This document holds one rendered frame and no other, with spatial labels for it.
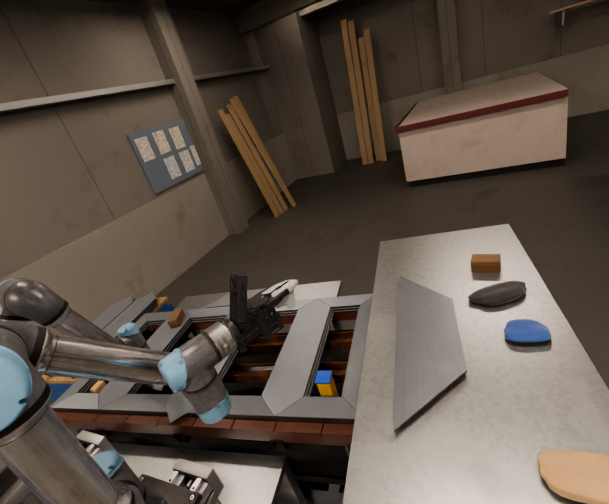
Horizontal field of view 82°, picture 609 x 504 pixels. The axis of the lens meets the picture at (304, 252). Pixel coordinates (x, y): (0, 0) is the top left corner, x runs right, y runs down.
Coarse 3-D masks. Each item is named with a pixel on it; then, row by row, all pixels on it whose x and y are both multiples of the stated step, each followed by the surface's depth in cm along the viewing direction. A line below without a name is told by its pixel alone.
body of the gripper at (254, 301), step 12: (252, 300) 83; (264, 300) 80; (252, 312) 79; (264, 312) 79; (276, 312) 82; (228, 324) 76; (240, 324) 78; (252, 324) 80; (264, 324) 79; (276, 324) 82; (240, 336) 76; (252, 336) 80; (264, 336) 81; (240, 348) 78
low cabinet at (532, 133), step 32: (448, 96) 666; (480, 96) 561; (512, 96) 485; (544, 96) 438; (416, 128) 512; (448, 128) 500; (480, 128) 486; (512, 128) 471; (544, 128) 458; (416, 160) 539; (448, 160) 521; (480, 160) 505; (512, 160) 490; (544, 160) 475
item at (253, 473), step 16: (128, 448) 156; (144, 448) 154; (160, 448) 151; (176, 448) 149; (128, 464) 148; (144, 464) 146; (160, 464) 144; (208, 464) 138; (224, 464) 136; (240, 464) 134; (256, 464) 132; (272, 464) 130; (224, 480) 130; (240, 480) 128; (256, 480) 126; (272, 480) 125; (224, 496) 124; (240, 496) 123; (256, 496) 121; (272, 496) 120
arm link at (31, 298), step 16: (16, 288) 107; (32, 288) 108; (48, 288) 112; (16, 304) 106; (32, 304) 106; (48, 304) 108; (64, 304) 112; (48, 320) 109; (64, 320) 112; (80, 320) 117; (80, 336) 117; (96, 336) 120
